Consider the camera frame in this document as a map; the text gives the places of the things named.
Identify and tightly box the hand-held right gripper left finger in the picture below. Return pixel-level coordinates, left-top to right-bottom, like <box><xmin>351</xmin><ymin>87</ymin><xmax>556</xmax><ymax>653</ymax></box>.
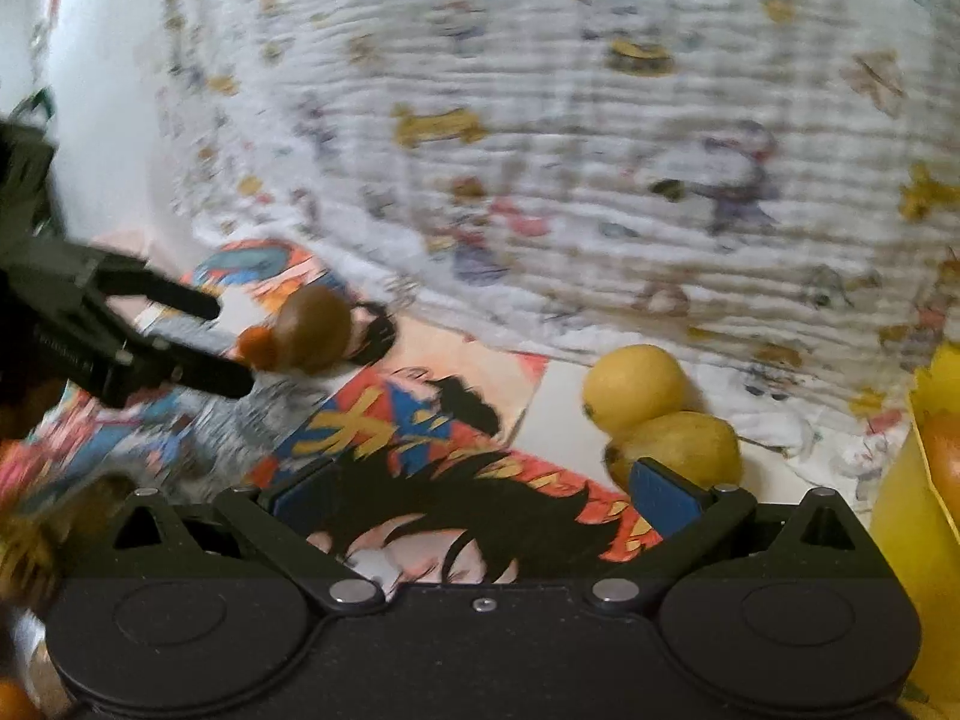
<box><xmin>94</xmin><ymin>457</ymin><xmax>396</xmax><ymax>612</ymax></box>

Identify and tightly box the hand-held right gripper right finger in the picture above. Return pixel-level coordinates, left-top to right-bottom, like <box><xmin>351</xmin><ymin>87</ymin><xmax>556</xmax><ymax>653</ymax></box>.
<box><xmin>589</xmin><ymin>457</ymin><xmax>890</xmax><ymax>612</ymax></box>

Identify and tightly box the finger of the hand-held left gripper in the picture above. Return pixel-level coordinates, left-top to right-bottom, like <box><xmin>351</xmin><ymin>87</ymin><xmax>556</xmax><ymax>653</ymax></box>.
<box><xmin>127</xmin><ymin>340</ymin><xmax>254</xmax><ymax>399</ymax></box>
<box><xmin>105</xmin><ymin>261</ymin><xmax>221</xmax><ymax>320</ymax></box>

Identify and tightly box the oblong yellow fruit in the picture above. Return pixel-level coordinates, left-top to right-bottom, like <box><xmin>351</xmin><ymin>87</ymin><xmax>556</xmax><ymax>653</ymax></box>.
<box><xmin>606</xmin><ymin>412</ymin><xmax>743</xmax><ymax>497</ymax></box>

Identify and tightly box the round yellow lemon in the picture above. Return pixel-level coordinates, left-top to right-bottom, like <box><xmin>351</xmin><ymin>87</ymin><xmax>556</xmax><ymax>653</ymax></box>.
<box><xmin>583</xmin><ymin>345</ymin><xmax>689</xmax><ymax>436</ymax></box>

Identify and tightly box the large brown kiwi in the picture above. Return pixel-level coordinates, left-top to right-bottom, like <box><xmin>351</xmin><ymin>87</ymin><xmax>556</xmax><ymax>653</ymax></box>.
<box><xmin>274</xmin><ymin>283</ymin><xmax>353</xmax><ymax>376</ymax></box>

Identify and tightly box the black-haired character drawing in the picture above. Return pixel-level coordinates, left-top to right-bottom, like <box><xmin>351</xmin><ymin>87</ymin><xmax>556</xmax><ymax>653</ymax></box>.
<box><xmin>247</xmin><ymin>352</ymin><xmax>668</xmax><ymax>586</ymax></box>

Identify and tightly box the yellow plastic bowl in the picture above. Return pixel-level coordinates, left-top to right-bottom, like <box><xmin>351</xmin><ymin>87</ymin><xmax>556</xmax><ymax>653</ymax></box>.
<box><xmin>870</xmin><ymin>343</ymin><xmax>960</xmax><ymax>702</ymax></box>

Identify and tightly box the orange fruit in bowl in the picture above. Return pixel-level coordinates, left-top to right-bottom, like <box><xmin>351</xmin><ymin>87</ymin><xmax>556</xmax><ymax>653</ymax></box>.
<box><xmin>926</xmin><ymin>409</ymin><xmax>960</xmax><ymax>500</ymax></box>

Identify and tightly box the white printed blanket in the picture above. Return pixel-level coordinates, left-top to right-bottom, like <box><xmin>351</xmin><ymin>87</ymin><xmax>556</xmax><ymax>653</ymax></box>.
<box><xmin>150</xmin><ymin>0</ymin><xmax>960</xmax><ymax>458</ymax></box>

